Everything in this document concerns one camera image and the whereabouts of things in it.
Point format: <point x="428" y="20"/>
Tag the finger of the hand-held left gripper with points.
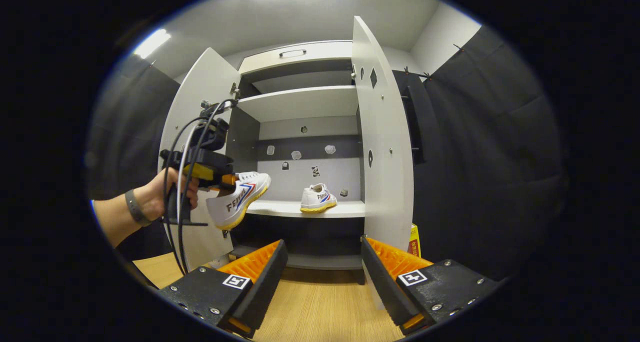
<point x="229" y="180"/>

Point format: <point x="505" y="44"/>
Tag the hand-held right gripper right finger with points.
<point x="382" y="282"/>

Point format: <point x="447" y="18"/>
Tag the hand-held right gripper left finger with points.
<point x="265" y="282"/>

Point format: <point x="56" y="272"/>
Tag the white canvas shoe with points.
<point x="235" y="204"/>
<point x="317" y="199"/>

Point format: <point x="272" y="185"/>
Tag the yellow cardboard box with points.
<point x="414" y="242"/>

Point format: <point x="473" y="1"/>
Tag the grey wristband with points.
<point x="134" y="207"/>

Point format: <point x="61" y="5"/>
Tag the ceiling light panel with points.
<point x="151" y="43"/>

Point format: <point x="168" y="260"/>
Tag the black backdrop cloth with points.
<point x="490" y="157"/>

